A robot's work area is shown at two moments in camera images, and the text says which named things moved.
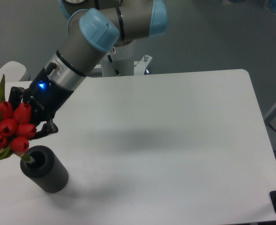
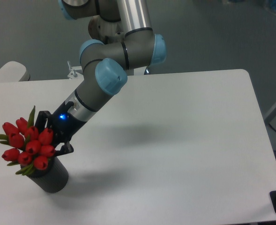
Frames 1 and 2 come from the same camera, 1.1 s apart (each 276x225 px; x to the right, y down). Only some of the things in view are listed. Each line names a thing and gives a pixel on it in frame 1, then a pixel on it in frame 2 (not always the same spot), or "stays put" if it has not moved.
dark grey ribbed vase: [46, 170] stays put
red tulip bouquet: [9, 126] -> [31, 148]
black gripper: [45, 96] -> [63, 124]
